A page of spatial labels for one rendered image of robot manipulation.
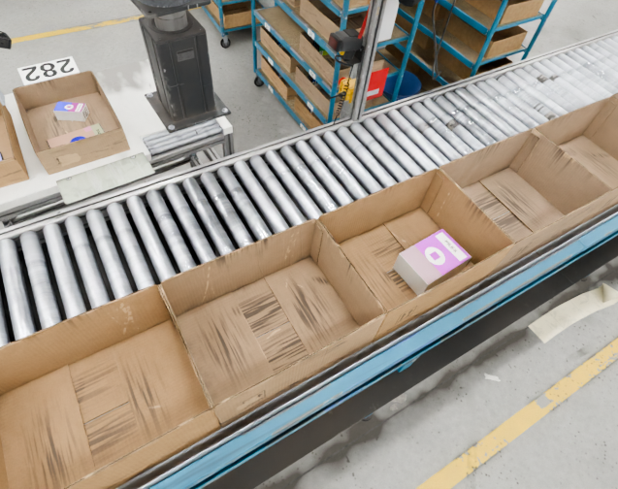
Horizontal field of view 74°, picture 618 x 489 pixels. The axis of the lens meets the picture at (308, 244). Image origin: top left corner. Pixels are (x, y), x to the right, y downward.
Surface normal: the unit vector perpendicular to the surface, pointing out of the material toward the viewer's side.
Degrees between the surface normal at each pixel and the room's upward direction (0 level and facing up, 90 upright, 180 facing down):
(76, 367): 0
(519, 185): 1
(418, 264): 0
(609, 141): 89
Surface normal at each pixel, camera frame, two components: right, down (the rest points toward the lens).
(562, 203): -0.86, 0.37
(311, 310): 0.08, -0.58
